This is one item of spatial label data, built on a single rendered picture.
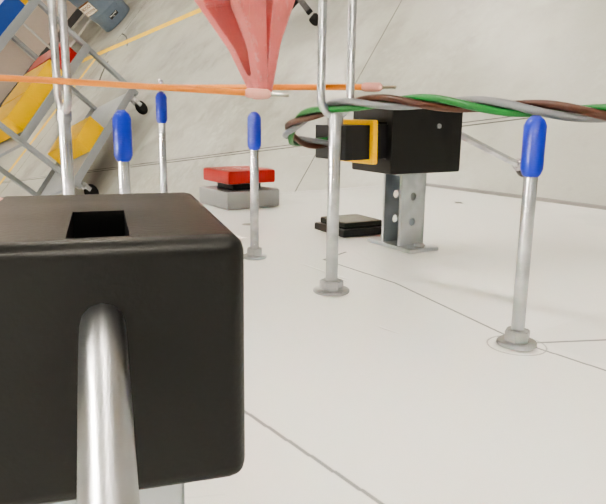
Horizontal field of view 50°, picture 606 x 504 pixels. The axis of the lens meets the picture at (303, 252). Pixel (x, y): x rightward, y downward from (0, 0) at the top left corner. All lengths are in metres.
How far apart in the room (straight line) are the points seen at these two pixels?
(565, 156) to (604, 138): 0.11
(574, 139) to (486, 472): 1.92
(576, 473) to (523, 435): 0.02
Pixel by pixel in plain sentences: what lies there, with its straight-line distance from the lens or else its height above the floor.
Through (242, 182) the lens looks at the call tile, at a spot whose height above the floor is 1.10.
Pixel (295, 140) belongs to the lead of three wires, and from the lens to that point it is 0.37.
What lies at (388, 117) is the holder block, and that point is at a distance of 0.40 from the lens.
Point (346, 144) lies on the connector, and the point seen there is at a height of 1.18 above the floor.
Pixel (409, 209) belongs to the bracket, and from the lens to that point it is 0.42.
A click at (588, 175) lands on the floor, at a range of 1.96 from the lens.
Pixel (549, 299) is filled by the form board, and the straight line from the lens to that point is 0.33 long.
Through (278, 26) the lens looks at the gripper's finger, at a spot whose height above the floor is 1.24.
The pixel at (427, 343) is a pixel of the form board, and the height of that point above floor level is 1.18.
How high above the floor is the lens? 1.37
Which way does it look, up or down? 35 degrees down
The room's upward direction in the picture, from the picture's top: 47 degrees counter-clockwise
